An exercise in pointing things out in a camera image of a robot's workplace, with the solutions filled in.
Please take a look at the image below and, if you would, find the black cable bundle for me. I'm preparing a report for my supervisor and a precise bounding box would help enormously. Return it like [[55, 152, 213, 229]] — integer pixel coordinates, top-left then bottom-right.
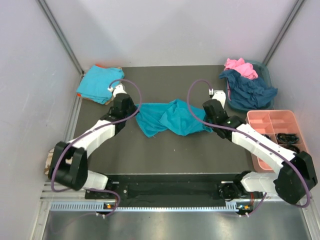
[[276, 132, 301, 144], [262, 134, 301, 153]]

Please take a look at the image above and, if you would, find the teal plastic basket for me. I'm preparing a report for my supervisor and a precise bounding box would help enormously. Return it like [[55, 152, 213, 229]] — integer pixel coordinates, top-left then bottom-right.
[[219, 60, 278, 112]]

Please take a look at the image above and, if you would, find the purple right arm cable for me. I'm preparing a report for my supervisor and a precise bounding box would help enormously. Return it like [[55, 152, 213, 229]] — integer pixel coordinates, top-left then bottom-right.
[[187, 79, 312, 217]]

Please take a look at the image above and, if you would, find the pink t shirt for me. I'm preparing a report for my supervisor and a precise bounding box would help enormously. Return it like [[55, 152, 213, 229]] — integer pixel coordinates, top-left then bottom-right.
[[224, 58, 258, 80]]

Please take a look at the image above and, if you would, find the aluminium frame rail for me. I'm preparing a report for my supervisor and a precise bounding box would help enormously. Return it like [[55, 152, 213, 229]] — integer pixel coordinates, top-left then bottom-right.
[[35, 0, 85, 76]]

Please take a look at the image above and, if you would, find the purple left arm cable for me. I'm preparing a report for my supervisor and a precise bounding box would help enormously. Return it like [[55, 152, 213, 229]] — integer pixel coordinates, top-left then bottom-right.
[[49, 79, 144, 218]]

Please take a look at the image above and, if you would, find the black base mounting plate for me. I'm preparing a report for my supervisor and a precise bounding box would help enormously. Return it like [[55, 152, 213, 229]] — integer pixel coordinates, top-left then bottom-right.
[[84, 173, 266, 207]]

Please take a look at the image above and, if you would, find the white slotted cable duct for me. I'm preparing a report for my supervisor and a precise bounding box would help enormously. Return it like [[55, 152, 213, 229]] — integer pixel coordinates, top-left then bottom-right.
[[50, 201, 253, 213]]

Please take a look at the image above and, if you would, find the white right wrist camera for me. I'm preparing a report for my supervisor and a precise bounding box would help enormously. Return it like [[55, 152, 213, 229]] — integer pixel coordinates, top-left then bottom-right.
[[209, 88, 226, 109]]

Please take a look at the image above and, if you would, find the beige cloth bag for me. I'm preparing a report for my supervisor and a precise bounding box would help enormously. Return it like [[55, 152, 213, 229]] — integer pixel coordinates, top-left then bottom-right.
[[44, 149, 54, 176]]

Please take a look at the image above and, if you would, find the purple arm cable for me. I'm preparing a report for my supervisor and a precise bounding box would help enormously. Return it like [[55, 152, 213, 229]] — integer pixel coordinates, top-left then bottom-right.
[[49, 79, 144, 218], [187, 79, 312, 217]]

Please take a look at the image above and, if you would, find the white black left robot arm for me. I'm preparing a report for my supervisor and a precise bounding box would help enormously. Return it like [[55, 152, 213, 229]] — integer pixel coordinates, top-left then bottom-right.
[[48, 93, 138, 199]]

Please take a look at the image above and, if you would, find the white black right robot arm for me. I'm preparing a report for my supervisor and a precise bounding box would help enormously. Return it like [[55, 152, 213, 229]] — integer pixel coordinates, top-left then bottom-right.
[[202, 98, 318, 208]]

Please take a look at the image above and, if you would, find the navy blue t shirt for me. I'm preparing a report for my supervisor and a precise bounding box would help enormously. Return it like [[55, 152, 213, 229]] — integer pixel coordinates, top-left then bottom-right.
[[219, 69, 278, 111]]

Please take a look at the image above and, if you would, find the pink compartment tray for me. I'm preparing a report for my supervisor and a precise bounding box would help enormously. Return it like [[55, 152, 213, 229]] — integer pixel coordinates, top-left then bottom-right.
[[246, 109, 311, 173]]

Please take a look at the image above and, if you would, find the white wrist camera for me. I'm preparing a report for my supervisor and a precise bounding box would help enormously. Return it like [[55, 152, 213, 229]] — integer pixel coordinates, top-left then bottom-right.
[[209, 88, 226, 109], [108, 83, 127, 98]]

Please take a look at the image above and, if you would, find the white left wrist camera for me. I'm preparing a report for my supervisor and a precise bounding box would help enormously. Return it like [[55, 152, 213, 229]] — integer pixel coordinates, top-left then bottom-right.
[[108, 83, 127, 98]]

